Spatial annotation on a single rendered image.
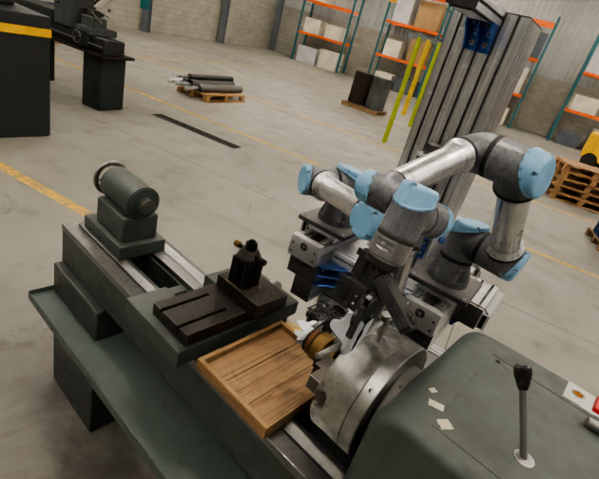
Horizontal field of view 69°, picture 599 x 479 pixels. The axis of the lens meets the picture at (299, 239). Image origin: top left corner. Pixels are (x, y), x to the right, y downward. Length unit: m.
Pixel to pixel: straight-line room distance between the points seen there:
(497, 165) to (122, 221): 1.31
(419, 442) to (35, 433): 1.83
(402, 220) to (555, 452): 0.53
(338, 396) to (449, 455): 0.28
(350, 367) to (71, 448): 1.54
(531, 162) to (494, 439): 0.63
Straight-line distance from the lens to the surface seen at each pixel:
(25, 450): 2.33
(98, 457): 2.26
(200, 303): 1.46
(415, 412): 0.91
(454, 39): 1.74
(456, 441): 0.90
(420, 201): 0.80
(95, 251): 1.87
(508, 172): 1.20
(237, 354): 1.43
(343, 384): 1.03
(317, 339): 1.19
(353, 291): 0.85
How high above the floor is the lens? 1.84
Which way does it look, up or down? 26 degrees down
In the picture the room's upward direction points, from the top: 16 degrees clockwise
